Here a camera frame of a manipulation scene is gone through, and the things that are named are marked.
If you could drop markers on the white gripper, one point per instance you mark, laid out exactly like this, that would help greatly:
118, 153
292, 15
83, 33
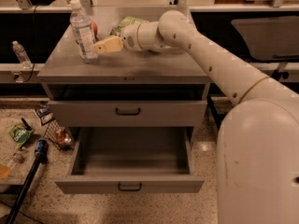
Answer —
130, 37

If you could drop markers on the clear plastic water bottle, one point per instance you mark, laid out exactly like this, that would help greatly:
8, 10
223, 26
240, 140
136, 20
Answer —
83, 32

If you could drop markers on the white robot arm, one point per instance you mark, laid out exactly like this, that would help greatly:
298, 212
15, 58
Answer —
258, 141

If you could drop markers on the grey drawer cabinet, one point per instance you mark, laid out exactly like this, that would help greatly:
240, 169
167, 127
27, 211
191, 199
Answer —
123, 76

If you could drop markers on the small background water bottle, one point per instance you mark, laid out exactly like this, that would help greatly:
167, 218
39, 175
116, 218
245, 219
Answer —
21, 54

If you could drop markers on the open grey lower drawer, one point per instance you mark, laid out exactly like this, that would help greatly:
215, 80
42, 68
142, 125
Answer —
131, 160

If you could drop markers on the plastic bottle on floor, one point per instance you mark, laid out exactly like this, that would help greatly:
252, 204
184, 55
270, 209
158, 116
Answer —
15, 160

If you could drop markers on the green snack bag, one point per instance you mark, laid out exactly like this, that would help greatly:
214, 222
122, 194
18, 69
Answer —
128, 20

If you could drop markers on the red apple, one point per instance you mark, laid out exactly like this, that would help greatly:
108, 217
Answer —
95, 29

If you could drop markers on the dark snack packet on floor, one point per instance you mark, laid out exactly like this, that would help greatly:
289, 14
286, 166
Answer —
44, 114

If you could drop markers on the red can on floor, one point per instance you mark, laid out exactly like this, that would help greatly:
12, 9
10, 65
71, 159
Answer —
61, 138

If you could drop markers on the black pole with blue grip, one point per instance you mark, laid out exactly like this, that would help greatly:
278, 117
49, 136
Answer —
40, 157

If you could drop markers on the green chip bag on floor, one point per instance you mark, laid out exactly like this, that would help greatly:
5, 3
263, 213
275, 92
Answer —
20, 134

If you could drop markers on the black folding stand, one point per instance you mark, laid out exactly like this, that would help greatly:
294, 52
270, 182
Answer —
218, 118

